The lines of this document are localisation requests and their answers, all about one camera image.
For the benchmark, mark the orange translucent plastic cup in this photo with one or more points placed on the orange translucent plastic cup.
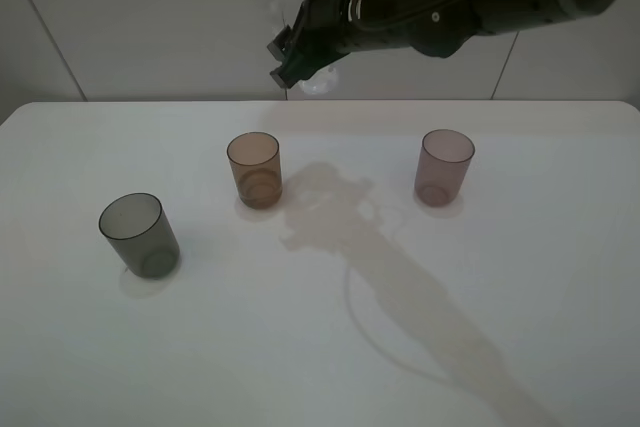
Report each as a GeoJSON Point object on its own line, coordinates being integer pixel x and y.
{"type": "Point", "coordinates": [254, 159]}

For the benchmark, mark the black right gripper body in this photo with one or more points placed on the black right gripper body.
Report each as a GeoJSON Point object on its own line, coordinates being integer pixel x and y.
{"type": "Point", "coordinates": [324, 32]}

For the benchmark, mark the pink translucent plastic cup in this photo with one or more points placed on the pink translucent plastic cup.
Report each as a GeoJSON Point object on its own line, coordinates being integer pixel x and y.
{"type": "Point", "coordinates": [445, 157]}

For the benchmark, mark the grey translucent plastic cup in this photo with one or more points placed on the grey translucent plastic cup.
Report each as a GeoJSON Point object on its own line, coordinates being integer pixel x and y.
{"type": "Point", "coordinates": [138, 230]}

